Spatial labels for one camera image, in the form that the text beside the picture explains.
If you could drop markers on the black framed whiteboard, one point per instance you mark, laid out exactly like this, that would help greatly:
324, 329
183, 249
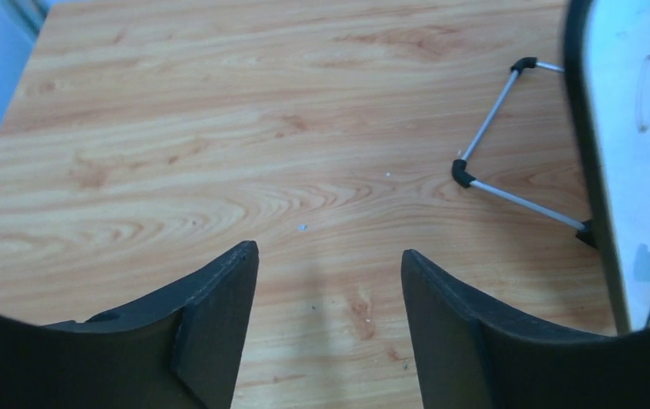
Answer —
606, 55

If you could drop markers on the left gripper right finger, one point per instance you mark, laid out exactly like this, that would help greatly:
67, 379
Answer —
474, 351

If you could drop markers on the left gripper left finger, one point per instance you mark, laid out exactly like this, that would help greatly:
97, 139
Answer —
177, 347

